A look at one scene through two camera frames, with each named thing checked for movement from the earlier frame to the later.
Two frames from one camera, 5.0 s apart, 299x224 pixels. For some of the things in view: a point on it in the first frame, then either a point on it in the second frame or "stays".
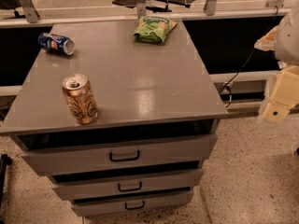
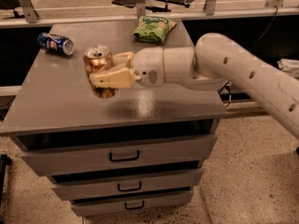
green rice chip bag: x=153 y=29 stays
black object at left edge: x=5 y=161 stays
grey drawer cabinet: x=118 y=115 stays
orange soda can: x=80 y=98 to x=98 y=58
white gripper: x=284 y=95 to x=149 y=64
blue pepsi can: x=56 y=43 stays
